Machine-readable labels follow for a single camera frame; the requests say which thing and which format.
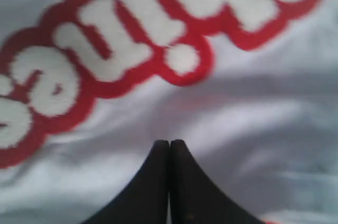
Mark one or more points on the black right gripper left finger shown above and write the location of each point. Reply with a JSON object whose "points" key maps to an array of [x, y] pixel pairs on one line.
{"points": [[145, 198]]}

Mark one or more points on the orange garment tag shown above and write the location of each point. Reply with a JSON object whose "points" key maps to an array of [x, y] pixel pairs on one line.
{"points": [[269, 222]]}

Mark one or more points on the white t-shirt with red lettering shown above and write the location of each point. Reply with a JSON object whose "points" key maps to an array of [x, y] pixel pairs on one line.
{"points": [[88, 86]]}

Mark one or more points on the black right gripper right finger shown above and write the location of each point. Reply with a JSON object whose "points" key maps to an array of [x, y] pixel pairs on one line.
{"points": [[194, 198]]}

